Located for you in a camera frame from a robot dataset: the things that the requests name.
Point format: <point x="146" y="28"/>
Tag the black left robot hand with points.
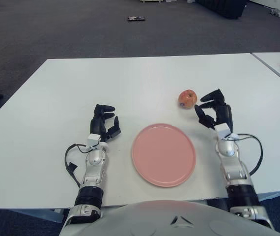
<point x="97" y="123"/>

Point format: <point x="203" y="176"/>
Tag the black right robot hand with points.
<point x="222" y="110"/>

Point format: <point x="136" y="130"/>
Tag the red yellow apple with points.
<point x="187" y="98"/>

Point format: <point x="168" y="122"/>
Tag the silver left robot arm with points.
<point x="94" y="159"/>

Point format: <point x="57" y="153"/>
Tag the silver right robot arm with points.
<point x="228" y="147"/>

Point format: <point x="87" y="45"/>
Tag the pink round plate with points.
<point x="163" y="155"/>

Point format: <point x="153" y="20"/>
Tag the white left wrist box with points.
<point x="93" y="140"/>

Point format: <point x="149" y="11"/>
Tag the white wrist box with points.
<point x="222" y="130"/>
<point x="93" y="140"/>

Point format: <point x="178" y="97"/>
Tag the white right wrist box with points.
<point x="222" y="130"/>

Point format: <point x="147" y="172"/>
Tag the black furniture block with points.
<point x="223" y="7"/>

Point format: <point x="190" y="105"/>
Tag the silver robot torso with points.
<point x="142" y="218"/>

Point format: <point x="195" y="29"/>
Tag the small dark floor object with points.
<point x="136" y="18"/>

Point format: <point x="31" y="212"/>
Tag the white table frame beam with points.
<point x="39" y="215"/>

